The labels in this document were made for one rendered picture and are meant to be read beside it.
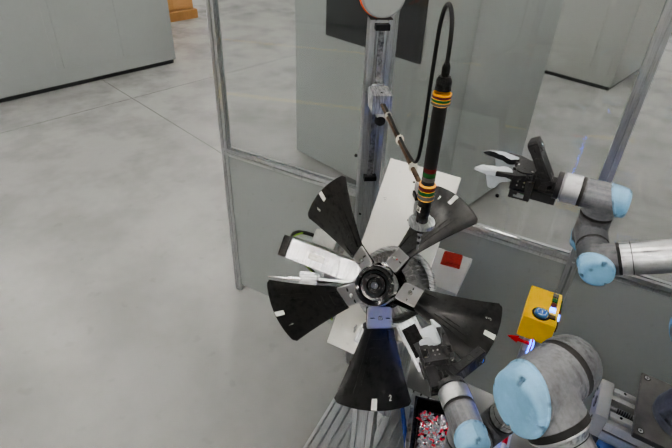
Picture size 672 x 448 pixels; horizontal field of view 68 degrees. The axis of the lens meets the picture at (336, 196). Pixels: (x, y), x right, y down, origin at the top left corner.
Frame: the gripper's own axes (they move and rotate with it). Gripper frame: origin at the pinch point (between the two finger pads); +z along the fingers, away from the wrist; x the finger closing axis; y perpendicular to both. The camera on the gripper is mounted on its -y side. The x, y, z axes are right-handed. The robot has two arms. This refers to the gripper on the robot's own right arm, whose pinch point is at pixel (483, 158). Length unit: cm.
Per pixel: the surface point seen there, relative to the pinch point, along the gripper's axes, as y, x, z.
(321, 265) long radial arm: 49, -11, 43
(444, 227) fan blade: 22.3, -4.8, 5.8
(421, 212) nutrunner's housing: 9.8, -17.7, 9.5
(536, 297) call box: 53, 14, -24
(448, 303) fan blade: 40.9, -14.4, -1.3
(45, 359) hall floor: 158, -44, 193
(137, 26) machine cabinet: 115, 307, 481
